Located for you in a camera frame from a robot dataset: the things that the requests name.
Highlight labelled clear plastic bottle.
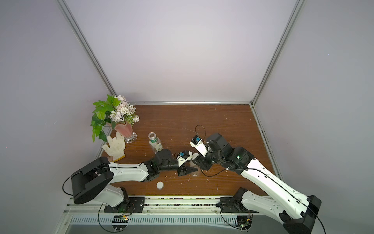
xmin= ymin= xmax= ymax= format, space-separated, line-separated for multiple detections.
xmin=148 ymin=132 xmax=163 ymax=153

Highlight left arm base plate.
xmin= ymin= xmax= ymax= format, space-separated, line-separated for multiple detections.
xmin=104 ymin=197 xmax=145 ymax=213

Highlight right electronics board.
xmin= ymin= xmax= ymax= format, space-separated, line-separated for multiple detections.
xmin=237 ymin=215 xmax=252 ymax=231

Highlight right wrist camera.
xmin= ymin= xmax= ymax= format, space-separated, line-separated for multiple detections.
xmin=190 ymin=135 xmax=208 ymax=157

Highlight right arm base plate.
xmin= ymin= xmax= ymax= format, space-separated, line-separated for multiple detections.
xmin=216 ymin=197 xmax=253 ymax=213

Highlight pink glass vase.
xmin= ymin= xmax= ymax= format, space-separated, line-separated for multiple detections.
xmin=115 ymin=123 xmax=137 ymax=143

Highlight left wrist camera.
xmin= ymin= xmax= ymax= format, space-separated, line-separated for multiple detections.
xmin=176 ymin=150 xmax=193 ymax=167

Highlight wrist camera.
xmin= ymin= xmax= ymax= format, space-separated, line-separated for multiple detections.
xmin=176 ymin=150 xmax=193 ymax=167
xmin=190 ymin=135 xmax=208 ymax=157

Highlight artificial flower bouquet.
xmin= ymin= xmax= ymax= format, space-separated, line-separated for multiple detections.
xmin=91 ymin=95 xmax=140 ymax=142

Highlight white knitted work glove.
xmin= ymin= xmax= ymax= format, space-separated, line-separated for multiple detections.
xmin=102 ymin=132 xmax=126 ymax=162

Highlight left electronics board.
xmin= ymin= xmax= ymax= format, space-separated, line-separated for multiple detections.
xmin=112 ymin=215 xmax=129 ymax=232

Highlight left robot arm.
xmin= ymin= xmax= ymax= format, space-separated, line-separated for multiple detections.
xmin=71 ymin=149 xmax=198 ymax=207

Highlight white bottle cap left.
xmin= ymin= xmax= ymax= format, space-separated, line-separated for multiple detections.
xmin=156 ymin=181 xmax=164 ymax=190

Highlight electronics board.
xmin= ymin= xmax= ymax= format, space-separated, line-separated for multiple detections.
xmin=237 ymin=215 xmax=252 ymax=231
xmin=112 ymin=215 xmax=129 ymax=232

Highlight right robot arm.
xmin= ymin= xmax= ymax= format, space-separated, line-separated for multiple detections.
xmin=190 ymin=133 xmax=321 ymax=234

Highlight aluminium front rail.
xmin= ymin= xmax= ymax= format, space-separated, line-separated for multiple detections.
xmin=62 ymin=195 xmax=281 ymax=216

